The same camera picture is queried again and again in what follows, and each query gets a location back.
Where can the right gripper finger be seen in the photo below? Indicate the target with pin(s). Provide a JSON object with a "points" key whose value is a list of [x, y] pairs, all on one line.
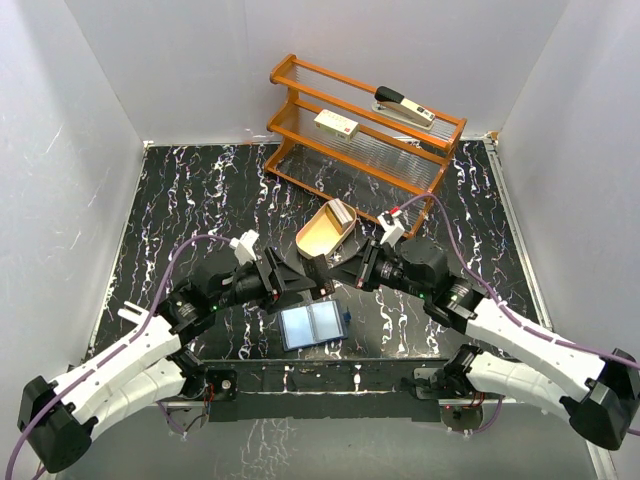
{"points": [[349, 272], [357, 247]]}

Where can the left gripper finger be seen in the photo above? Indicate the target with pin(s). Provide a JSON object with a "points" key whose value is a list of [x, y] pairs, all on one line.
{"points": [[284, 278], [278, 303]]}

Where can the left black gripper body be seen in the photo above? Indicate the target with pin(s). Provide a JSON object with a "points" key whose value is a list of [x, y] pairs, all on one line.
{"points": [[248, 286]]}

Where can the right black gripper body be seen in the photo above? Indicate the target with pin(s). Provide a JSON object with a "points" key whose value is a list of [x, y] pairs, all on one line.
{"points": [[388, 270]]}

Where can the black chip credit card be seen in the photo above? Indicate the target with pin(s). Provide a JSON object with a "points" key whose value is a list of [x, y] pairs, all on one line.
{"points": [[317, 269]]}

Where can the stack of credit cards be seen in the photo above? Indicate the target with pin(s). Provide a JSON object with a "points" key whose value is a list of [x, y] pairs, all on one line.
{"points": [[341, 213]]}

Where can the blue card holder wallet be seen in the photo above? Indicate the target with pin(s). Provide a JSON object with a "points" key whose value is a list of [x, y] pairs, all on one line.
{"points": [[313, 324]]}

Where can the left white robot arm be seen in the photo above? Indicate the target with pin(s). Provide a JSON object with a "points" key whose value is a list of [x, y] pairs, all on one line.
{"points": [[60, 418]]}

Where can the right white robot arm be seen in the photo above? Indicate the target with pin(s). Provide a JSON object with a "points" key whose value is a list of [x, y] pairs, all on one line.
{"points": [[596, 392]]}

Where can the orange wooden three-tier rack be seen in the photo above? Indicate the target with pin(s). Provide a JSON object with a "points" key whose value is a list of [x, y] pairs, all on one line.
{"points": [[385, 164]]}

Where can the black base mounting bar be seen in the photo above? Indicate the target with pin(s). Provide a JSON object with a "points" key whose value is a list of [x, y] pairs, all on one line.
{"points": [[319, 389]]}

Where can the white staples box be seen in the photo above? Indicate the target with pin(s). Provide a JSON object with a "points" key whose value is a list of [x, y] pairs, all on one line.
{"points": [[337, 125]]}

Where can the black and beige stapler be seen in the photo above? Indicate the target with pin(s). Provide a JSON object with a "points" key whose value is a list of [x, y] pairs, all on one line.
{"points": [[396, 106]]}

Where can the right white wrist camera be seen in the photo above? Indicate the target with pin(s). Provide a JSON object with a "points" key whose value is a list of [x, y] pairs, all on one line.
{"points": [[392, 226]]}

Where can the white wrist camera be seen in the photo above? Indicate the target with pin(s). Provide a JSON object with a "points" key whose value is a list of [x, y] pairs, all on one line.
{"points": [[243, 247], [392, 226]]}

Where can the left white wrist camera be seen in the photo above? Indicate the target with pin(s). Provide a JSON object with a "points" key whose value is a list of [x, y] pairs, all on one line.
{"points": [[243, 247]]}

